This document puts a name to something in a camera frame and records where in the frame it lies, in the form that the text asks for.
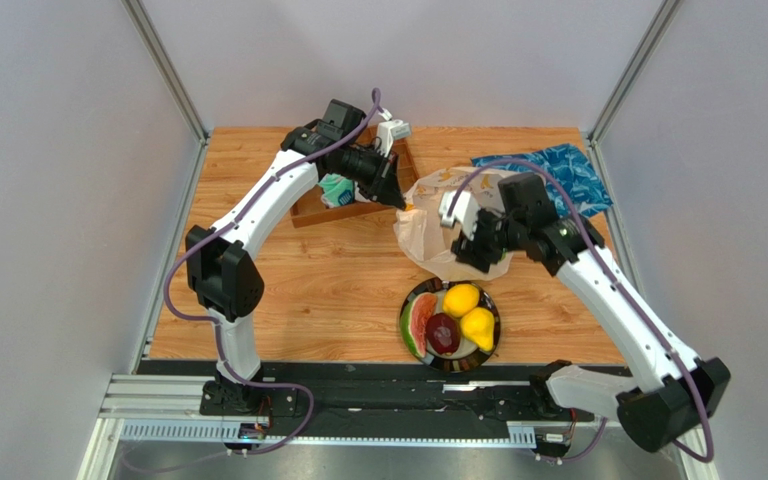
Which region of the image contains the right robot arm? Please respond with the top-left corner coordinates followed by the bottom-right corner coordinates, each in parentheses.
top-left (439, 173), bottom-right (731, 452)

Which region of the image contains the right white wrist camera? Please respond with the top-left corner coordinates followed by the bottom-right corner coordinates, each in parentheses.
top-left (438, 190), bottom-right (480, 240)

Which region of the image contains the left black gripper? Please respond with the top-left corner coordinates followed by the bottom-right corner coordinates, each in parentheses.
top-left (337, 145), bottom-right (407, 212)

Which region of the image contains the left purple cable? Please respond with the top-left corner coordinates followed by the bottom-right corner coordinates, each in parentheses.
top-left (162, 87), bottom-right (385, 458)

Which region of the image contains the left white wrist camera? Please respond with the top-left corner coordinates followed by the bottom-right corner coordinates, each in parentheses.
top-left (375, 108), bottom-right (412, 157)

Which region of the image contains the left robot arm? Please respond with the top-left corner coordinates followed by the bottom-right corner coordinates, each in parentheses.
top-left (185, 100), bottom-right (411, 416)

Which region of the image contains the black rimmed beige plate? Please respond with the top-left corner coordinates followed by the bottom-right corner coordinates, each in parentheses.
top-left (399, 277), bottom-right (501, 373)

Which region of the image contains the yellow fake lemon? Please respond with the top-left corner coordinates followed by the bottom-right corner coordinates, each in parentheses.
top-left (441, 283), bottom-right (480, 319)

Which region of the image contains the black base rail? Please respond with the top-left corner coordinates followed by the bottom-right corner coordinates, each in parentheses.
top-left (136, 360), bottom-right (597, 442)

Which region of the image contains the translucent white plastic bag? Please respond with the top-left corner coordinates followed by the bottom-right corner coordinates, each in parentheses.
top-left (394, 166), bottom-right (511, 281)

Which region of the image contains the fake watermelon slice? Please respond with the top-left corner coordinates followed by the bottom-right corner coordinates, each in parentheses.
top-left (399, 292), bottom-right (438, 360)

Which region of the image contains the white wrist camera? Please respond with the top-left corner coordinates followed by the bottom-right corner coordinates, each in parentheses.
top-left (438, 190), bottom-right (480, 240)
top-left (375, 108), bottom-right (412, 157)

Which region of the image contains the teal white sock bundle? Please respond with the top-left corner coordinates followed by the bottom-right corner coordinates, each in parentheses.
top-left (318, 174), bottom-right (370, 209)

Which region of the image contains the brown wooden organizer tray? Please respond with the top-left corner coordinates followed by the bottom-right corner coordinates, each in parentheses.
top-left (290, 138), bottom-right (419, 228)

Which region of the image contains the blue patterned cloth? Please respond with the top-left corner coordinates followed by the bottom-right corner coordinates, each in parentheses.
top-left (471, 143), bottom-right (613, 218)

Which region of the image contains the dark red fake apple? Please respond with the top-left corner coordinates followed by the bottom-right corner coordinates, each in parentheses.
top-left (425, 313), bottom-right (461, 356)

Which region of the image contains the yellow fake pear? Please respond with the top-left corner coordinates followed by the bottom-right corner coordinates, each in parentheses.
top-left (459, 307), bottom-right (495, 352)

